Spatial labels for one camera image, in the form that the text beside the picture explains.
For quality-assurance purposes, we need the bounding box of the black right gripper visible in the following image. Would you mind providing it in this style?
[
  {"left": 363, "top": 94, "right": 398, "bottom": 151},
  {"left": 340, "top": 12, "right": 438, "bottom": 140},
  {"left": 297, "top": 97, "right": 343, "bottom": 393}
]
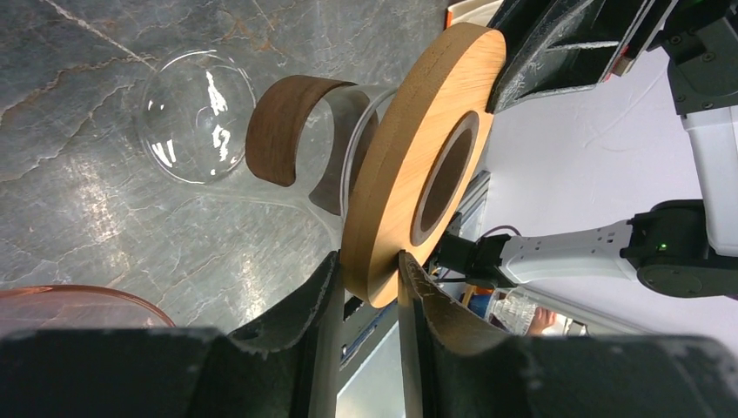
[{"left": 486, "top": 0, "right": 677, "bottom": 114}]

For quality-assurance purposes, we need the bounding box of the orange coffee filter box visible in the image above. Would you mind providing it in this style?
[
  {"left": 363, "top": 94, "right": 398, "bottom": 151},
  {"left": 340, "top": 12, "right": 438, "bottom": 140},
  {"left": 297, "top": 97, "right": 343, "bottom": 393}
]
[{"left": 444, "top": 0, "right": 503, "bottom": 29}]

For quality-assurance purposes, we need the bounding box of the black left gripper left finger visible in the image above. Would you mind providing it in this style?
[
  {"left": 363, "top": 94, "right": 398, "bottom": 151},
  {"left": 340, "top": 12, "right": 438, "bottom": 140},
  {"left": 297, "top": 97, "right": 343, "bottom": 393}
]
[{"left": 1, "top": 252, "right": 344, "bottom": 417}]

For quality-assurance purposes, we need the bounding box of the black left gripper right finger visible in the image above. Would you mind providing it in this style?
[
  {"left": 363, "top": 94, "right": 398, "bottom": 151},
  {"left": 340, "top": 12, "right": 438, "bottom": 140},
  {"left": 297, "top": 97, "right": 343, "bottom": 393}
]
[{"left": 398, "top": 252, "right": 737, "bottom": 417}]

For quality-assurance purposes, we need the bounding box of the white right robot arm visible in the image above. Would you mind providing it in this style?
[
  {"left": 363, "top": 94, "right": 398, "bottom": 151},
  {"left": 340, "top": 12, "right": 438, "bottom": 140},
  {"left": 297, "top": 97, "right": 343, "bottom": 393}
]
[{"left": 434, "top": 1, "right": 737, "bottom": 299}]

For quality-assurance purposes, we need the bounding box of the clear pink glass dripper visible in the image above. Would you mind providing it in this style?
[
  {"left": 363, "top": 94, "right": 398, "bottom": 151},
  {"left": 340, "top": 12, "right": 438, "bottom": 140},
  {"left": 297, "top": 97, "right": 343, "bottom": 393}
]
[{"left": 1, "top": 285, "right": 174, "bottom": 337}]

